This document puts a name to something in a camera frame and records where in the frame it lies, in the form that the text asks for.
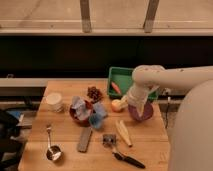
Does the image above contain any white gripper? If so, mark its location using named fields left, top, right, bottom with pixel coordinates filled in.
left=121, top=83, right=158, bottom=115

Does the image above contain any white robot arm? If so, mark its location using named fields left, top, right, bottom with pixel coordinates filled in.
left=124, top=65, right=213, bottom=171

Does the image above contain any purple bowl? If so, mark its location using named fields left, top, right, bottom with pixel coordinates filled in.
left=128, top=101, right=153, bottom=122

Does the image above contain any green plastic tray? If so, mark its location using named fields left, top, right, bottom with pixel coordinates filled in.
left=106, top=66, right=159, bottom=101

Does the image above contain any orange carrot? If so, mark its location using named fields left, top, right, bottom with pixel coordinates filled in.
left=111, top=82, right=122, bottom=95

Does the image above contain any yellow-red apple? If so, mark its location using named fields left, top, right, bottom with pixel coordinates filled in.
left=111, top=99, right=123, bottom=112

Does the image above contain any dark grape bunch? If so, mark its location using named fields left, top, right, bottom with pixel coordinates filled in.
left=87, top=86, right=103, bottom=103

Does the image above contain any light blue crumpled cloth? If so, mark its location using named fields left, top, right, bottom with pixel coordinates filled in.
left=71, top=96, right=88, bottom=119

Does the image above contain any grey rectangular block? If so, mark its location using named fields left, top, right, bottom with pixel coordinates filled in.
left=77, top=127, right=92, bottom=153

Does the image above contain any wooden table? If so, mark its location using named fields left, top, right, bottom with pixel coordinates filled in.
left=17, top=79, right=178, bottom=171

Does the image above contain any white cup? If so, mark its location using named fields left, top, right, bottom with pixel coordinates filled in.
left=45, top=93, right=63, bottom=112

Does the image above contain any metal measuring spoon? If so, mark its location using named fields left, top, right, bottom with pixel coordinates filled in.
left=46, top=124, right=62, bottom=162

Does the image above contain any black object at left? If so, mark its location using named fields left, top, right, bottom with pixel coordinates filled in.
left=0, top=109, right=22, bottom=171

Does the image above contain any black-handled metal tool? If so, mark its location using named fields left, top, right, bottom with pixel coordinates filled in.
left=102, top=134, right=146, bottom=169

